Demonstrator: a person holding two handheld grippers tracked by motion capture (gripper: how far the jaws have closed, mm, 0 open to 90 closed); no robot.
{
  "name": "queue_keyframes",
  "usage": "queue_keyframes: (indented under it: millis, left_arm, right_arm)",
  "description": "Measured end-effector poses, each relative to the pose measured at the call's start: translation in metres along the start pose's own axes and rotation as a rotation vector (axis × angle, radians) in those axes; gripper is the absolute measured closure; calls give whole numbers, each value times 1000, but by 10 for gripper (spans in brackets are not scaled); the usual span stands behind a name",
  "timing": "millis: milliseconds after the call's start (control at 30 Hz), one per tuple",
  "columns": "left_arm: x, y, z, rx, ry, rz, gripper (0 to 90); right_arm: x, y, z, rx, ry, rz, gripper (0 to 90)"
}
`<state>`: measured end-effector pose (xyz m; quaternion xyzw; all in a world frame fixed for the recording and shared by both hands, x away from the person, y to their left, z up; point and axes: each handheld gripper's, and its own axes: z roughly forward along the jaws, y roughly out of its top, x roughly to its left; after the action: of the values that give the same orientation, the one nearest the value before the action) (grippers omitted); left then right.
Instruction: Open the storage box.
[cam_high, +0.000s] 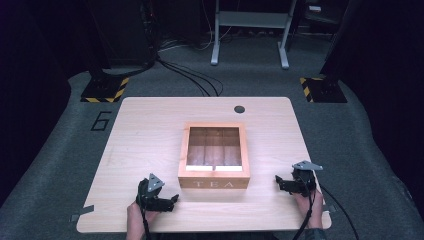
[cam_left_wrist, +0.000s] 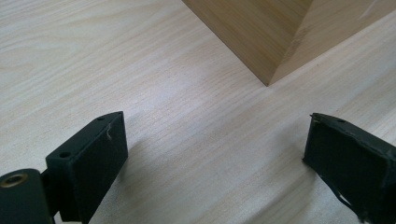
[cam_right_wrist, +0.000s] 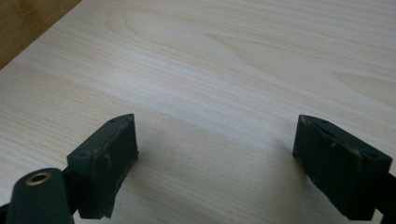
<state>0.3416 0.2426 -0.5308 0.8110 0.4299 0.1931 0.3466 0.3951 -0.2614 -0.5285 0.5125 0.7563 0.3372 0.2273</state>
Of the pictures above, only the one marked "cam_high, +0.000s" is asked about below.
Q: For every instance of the black base plate hazard stripes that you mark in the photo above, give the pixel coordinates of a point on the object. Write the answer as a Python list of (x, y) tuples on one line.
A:
[(325, 90), (105, 90)]

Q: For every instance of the grey tape strip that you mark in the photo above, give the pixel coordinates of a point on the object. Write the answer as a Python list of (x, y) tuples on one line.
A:
[(81, 213)]

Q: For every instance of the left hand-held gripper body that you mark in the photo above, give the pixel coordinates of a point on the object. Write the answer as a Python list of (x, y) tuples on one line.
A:
[(149, 200)]

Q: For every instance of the black equipment cabinet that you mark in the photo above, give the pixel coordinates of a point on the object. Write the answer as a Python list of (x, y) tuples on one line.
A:
[(123, 31)]

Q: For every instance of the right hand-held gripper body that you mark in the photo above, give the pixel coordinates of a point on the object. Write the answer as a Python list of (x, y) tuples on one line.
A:
[(305, 181)]

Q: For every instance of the white metal stand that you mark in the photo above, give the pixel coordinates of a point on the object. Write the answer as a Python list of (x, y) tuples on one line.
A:
[(253, 19)]

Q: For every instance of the wooden tea box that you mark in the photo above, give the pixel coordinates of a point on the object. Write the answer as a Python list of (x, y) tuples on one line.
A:
[(214, 182)]

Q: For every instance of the person's left hand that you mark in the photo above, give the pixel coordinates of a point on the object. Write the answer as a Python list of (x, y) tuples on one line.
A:
[(136, 218)]

